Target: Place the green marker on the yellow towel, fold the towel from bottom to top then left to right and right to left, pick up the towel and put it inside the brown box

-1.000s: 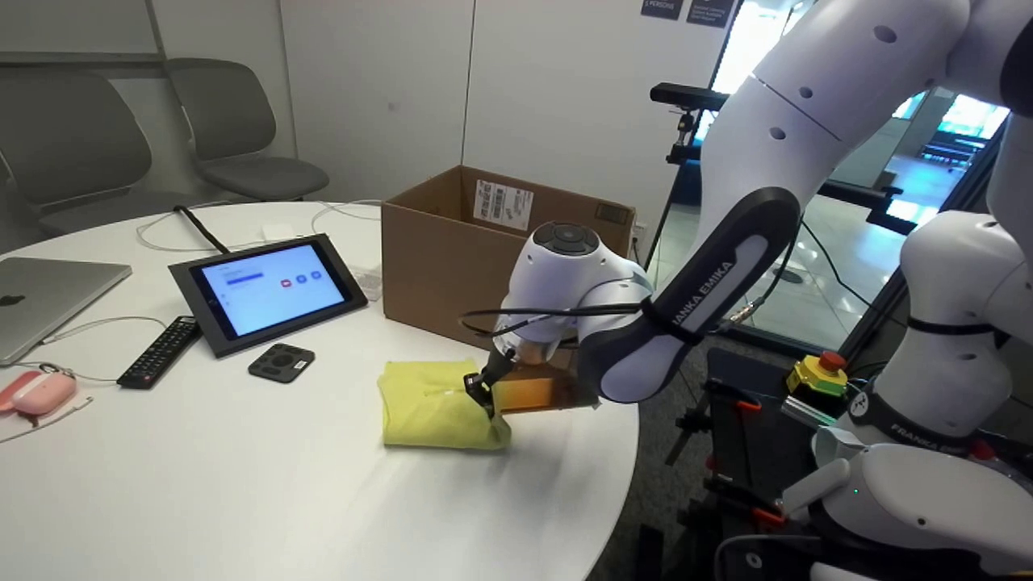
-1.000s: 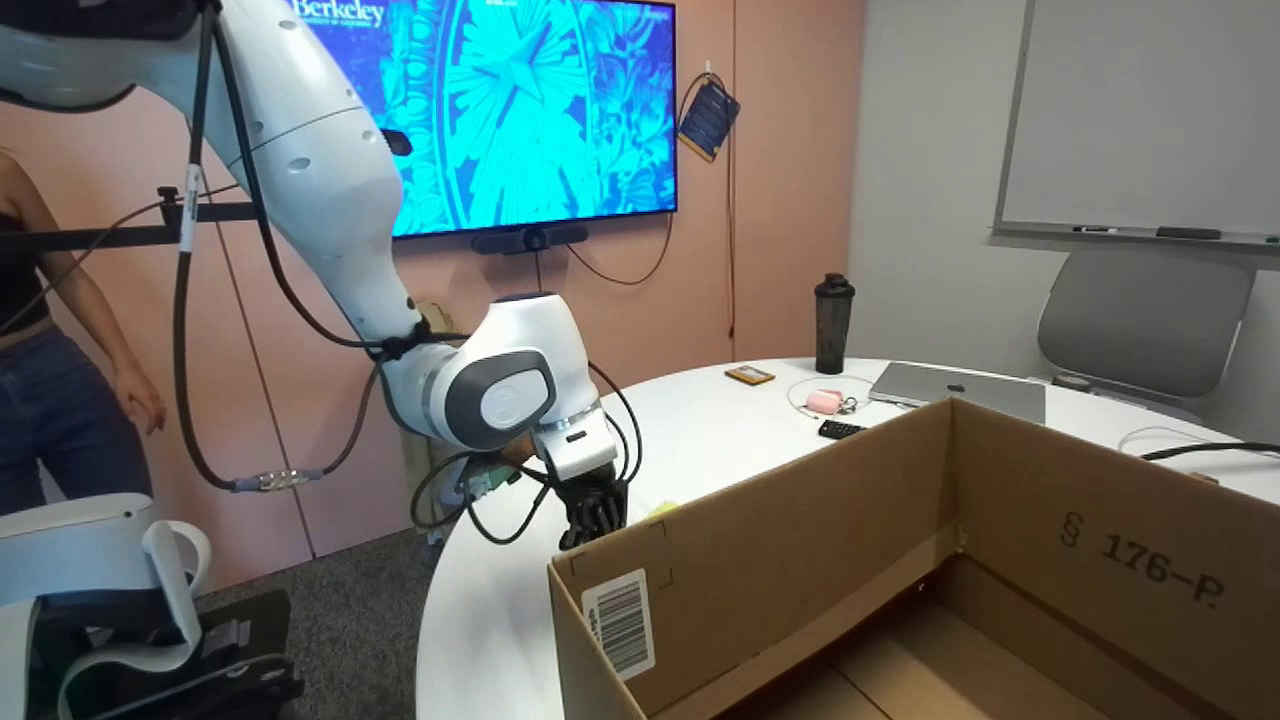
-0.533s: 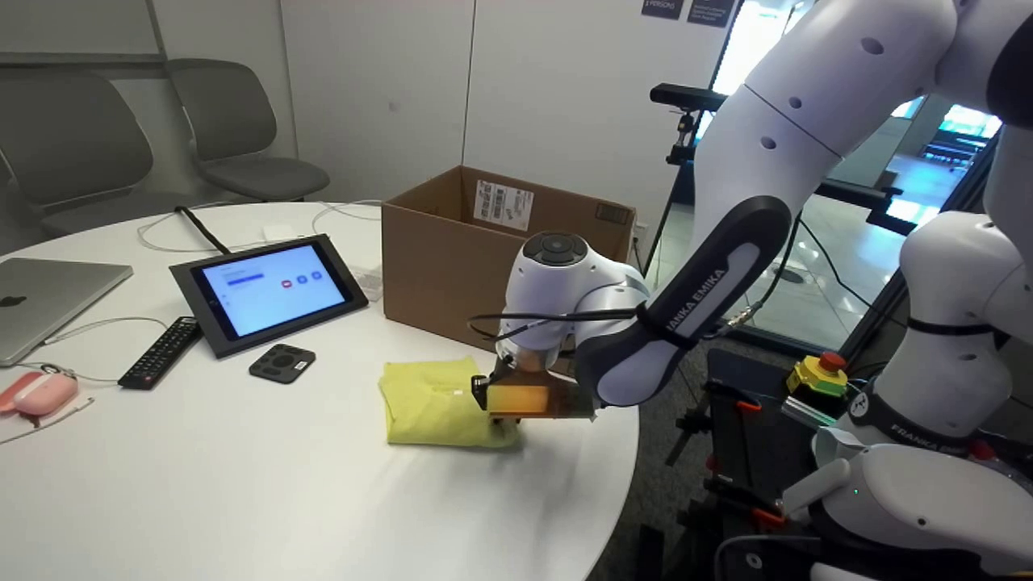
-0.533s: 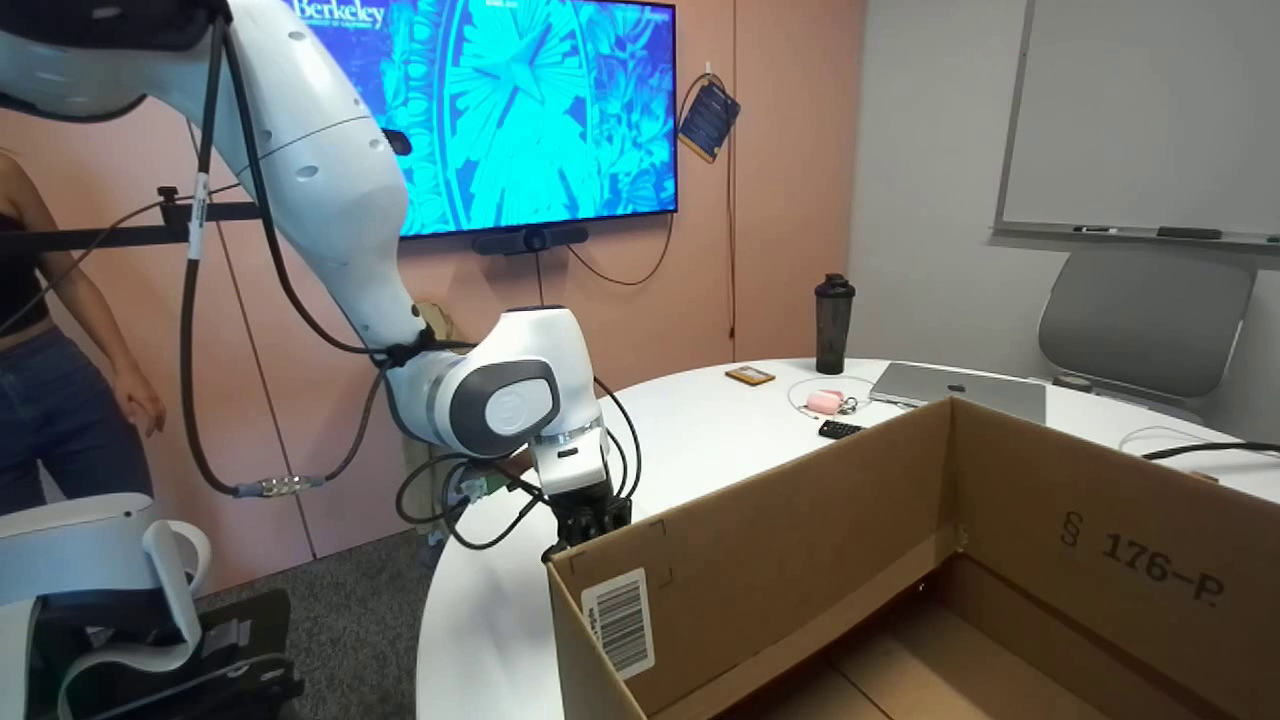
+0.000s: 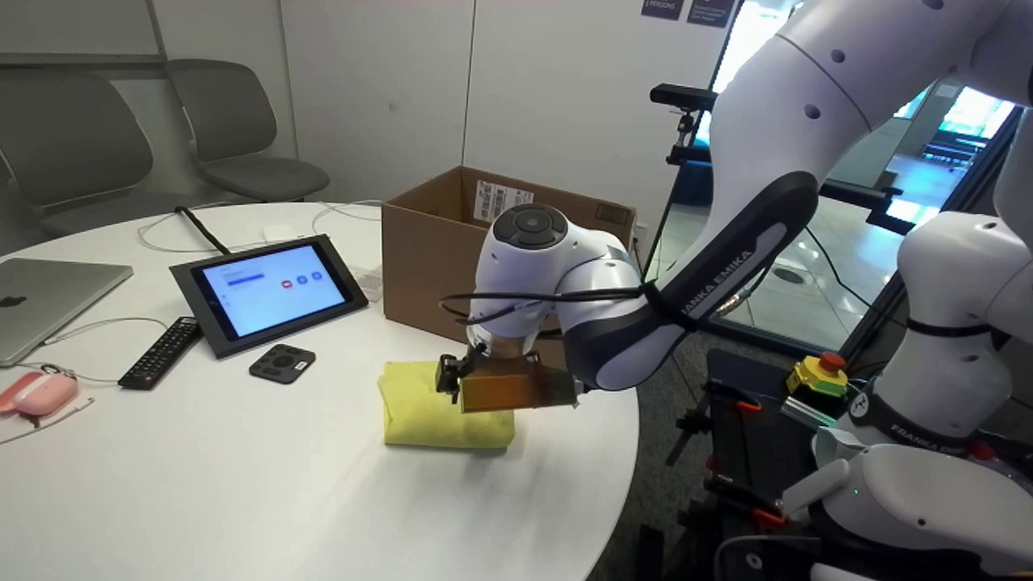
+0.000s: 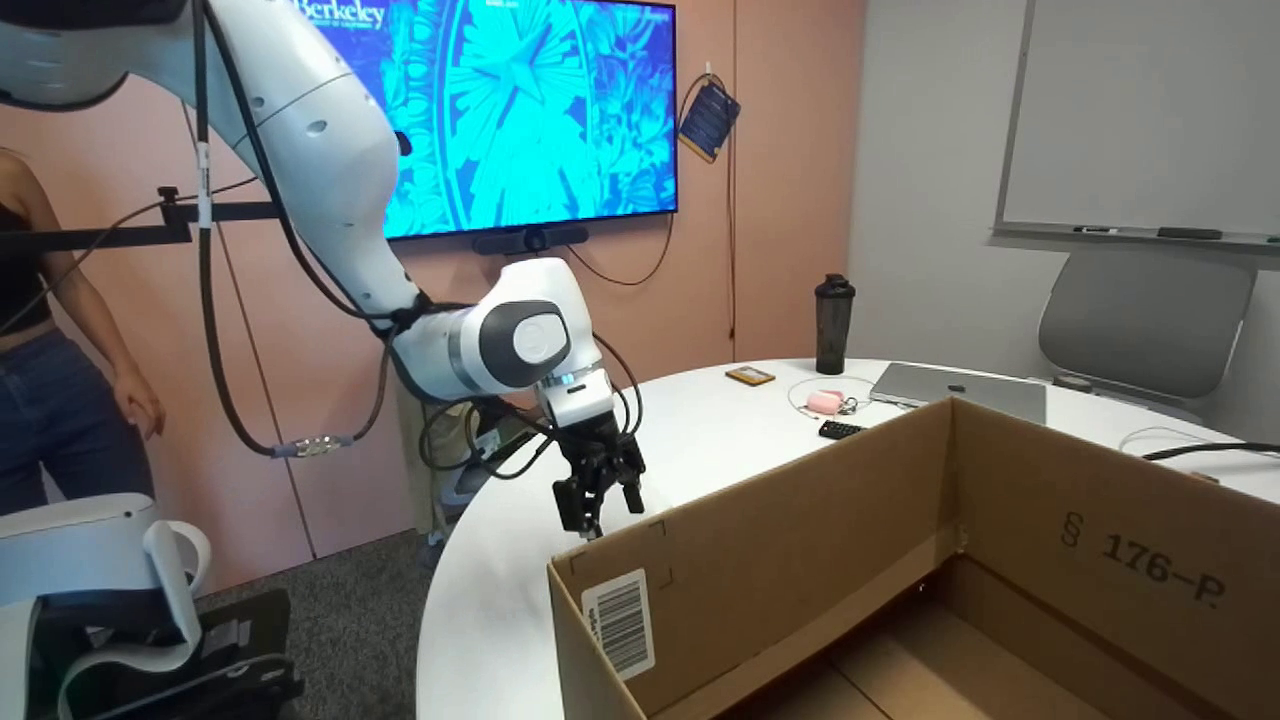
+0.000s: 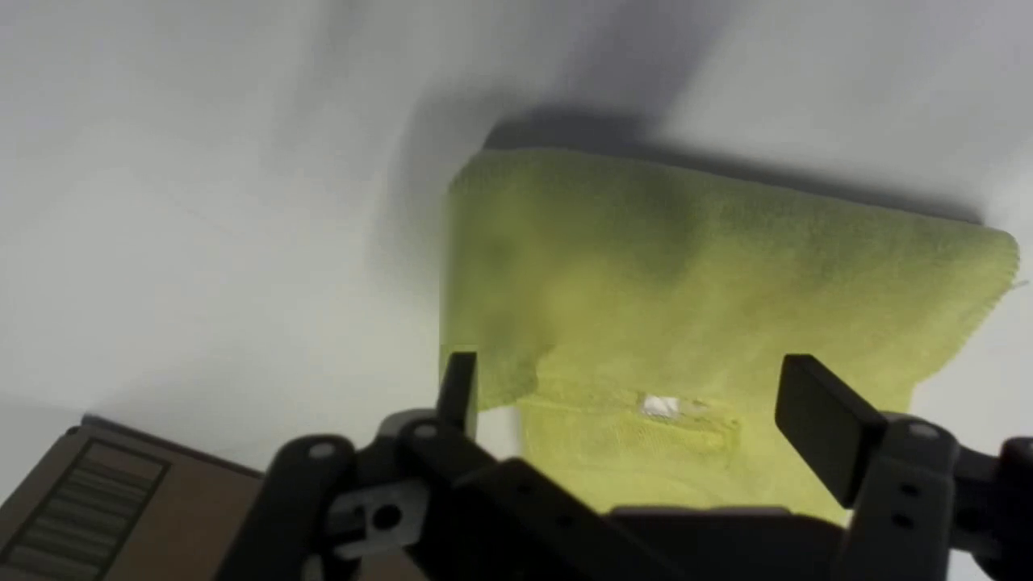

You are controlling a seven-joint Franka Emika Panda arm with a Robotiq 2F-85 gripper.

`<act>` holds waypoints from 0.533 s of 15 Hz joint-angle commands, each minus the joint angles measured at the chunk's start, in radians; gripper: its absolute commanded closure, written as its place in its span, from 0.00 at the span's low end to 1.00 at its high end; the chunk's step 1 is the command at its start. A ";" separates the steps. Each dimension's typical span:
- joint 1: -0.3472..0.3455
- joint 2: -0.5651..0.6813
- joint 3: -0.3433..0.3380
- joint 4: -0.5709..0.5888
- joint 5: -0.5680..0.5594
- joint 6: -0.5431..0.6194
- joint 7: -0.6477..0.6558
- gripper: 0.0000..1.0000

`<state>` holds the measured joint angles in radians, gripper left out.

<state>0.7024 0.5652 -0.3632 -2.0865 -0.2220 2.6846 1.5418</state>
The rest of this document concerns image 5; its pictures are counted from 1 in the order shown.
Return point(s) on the black equipment cart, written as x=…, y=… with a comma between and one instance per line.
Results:
x=730, y=430

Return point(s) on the black tablet with blue screen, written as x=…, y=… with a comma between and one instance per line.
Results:
x=269, y=291

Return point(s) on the brown cardboard box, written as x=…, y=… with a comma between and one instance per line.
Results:
x=430, y=259

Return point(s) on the white curved plastic housing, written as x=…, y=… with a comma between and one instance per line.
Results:
x=937, y=494

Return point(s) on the yellow towel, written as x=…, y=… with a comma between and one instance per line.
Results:
x=430, y=425

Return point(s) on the dark wall poster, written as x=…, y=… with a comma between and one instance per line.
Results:
x=664, y=6
x=711, y=9

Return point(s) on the pink computer mouse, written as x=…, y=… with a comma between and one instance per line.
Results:
x=39, y=392

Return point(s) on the silver closed laptop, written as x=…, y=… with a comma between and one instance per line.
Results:
x=54, y=302

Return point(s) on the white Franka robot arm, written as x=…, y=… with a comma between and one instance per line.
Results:
x=796, y=86

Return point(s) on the grey office chair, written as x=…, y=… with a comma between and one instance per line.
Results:
x=76, y=141
x=230, y=109

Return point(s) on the black remote control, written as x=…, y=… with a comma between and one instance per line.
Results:
x=162, y=352

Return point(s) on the small black square device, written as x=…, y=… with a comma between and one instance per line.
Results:
x=282, y=362

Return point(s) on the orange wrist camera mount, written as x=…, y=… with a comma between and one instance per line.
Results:
x=517, y=390

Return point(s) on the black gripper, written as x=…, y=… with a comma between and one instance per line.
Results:
x=468, y=369

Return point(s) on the yellow red emergency stop button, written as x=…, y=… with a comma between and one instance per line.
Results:
x=819, y=377

